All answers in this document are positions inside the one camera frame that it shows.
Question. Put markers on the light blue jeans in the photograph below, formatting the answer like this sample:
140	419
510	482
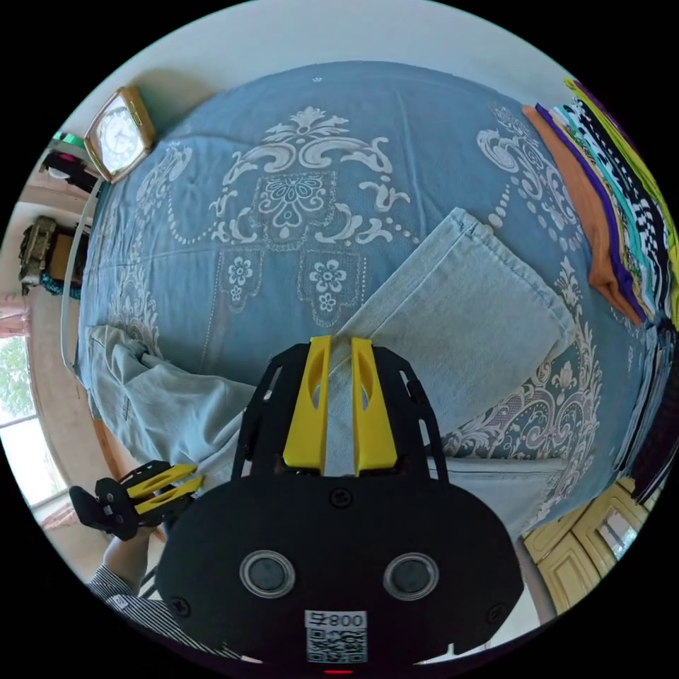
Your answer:
467	318

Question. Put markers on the window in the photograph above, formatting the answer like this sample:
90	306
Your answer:
21	451

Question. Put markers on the pile of colourful clothes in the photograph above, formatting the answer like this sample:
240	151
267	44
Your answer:
605	238

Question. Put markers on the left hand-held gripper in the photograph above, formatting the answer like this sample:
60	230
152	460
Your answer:
106	506

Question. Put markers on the person's left hand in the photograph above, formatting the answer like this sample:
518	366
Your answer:
127	557

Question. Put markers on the bed with blue printed sheet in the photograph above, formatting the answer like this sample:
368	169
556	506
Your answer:
371	116

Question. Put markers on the gold framed clock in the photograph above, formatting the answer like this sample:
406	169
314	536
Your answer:
119	135

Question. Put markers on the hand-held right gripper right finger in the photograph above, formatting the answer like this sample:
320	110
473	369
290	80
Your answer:
374	424

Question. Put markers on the wall shelf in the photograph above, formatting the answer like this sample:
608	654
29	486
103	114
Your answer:
58	249

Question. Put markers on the person's left forearm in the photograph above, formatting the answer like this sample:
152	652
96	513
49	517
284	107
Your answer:
143	615

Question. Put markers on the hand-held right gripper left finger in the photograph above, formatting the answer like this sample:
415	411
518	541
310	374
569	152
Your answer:
307	414

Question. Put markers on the pile of dark clothes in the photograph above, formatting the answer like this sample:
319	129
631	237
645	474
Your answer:
655	424

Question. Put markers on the cream cupboard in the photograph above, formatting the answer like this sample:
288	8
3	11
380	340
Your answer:
567	557

